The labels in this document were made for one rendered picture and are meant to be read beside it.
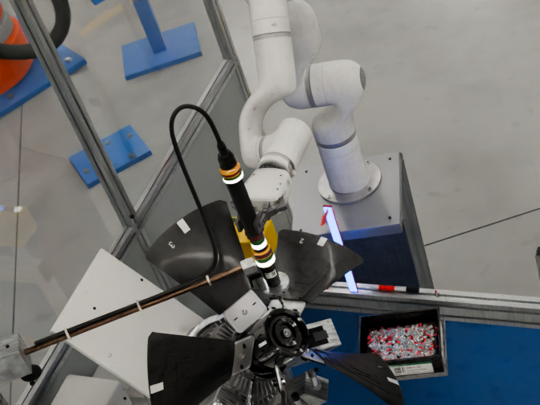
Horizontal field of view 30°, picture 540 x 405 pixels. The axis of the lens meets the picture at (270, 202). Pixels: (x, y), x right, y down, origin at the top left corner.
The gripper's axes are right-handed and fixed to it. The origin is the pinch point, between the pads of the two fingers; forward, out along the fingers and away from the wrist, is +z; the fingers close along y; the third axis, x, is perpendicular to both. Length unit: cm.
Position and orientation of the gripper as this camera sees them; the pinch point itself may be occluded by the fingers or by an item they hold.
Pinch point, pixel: (250, 222)
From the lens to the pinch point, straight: 219.2
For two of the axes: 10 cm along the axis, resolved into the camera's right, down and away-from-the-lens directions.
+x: -2.6, -7.3, -6.3
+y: -9.1, -0.4, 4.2
